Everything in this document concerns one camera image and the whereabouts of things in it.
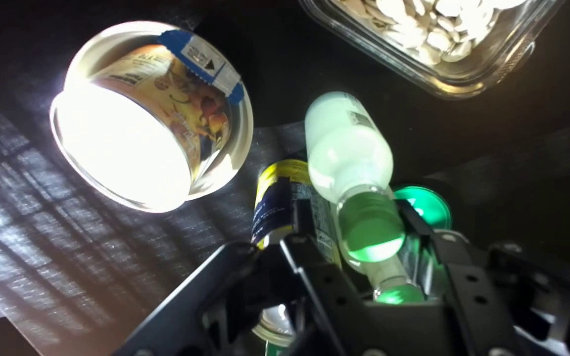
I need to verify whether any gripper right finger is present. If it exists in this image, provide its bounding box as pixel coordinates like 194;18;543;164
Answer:
396;199;570;356

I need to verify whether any yellow and blue bottle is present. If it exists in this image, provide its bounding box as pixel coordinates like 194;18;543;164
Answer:
251;159;343;347

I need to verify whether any clear jar with white lid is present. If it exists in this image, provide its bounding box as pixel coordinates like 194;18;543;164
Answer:
50;21;254;214

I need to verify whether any heap of pale seeds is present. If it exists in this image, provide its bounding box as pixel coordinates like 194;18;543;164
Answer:
332;0;528;66

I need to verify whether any white bottle with green cap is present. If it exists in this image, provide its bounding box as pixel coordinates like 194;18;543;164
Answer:
305;91;425;303

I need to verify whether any green round bottle cap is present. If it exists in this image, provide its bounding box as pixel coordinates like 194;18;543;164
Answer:
394;186;452;231

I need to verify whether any clear glass container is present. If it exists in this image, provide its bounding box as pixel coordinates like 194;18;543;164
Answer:
299;0;566;100

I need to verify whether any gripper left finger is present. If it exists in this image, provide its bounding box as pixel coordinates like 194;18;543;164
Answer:
115;198;366;356

